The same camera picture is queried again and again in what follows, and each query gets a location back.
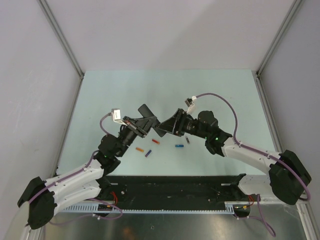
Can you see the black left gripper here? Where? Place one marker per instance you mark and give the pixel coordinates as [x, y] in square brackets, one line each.
[133, 124]

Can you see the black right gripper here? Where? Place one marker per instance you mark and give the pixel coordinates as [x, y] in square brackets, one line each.
[175, 123]

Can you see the black remote control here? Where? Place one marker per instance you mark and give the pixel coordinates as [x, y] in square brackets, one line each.
[147, 113]

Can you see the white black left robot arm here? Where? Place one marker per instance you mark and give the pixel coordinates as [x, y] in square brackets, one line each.
[48, 197]

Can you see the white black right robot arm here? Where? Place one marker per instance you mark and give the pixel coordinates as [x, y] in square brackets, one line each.
[287, 175]

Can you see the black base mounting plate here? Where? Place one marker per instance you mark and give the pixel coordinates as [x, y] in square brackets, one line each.
[173, 193]

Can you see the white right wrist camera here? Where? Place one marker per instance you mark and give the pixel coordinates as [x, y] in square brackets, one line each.
[190, 102]

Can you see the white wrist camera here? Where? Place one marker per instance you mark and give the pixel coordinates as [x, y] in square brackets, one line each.
[116, 116]
[190, 102]

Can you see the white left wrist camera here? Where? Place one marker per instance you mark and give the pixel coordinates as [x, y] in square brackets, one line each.
[116, 116]

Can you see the right aluminium frame post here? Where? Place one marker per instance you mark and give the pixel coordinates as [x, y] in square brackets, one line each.
[280, 34]

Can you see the aluminium frame post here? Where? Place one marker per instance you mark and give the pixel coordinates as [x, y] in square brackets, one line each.
[280, 34]
[48, 13]

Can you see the left aluminium frame post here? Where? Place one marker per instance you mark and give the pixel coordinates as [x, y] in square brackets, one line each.
[48, 13]

